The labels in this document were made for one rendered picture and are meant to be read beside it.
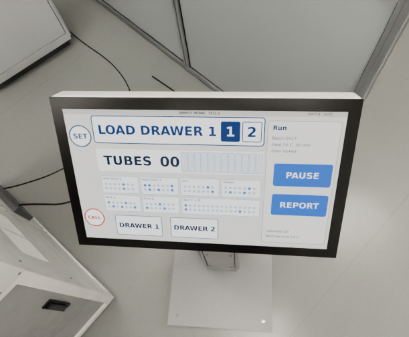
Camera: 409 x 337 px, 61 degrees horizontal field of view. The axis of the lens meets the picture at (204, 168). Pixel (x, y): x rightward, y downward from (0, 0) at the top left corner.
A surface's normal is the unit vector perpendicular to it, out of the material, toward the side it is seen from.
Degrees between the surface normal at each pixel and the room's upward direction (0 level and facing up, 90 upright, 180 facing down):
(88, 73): 0
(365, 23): 90
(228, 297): 3
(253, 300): 3
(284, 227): 50
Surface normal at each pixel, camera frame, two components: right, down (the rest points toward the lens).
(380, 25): -0.71, 0.66
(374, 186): -0.08, -0.43
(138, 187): -0.11, 0.42
